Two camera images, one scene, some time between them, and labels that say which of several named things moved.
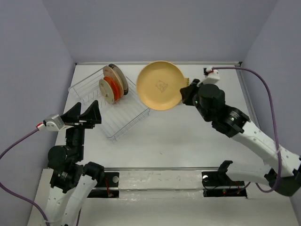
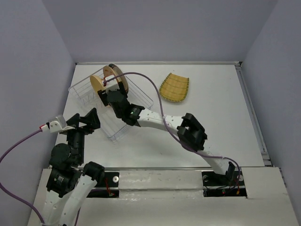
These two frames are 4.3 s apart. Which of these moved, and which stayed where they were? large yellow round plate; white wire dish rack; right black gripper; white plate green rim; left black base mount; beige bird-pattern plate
Moved: large yellow round plate; right black gripper
Stayed: white plate green rim; beige bird-pattern plate; white wire dish rack; left black base mount
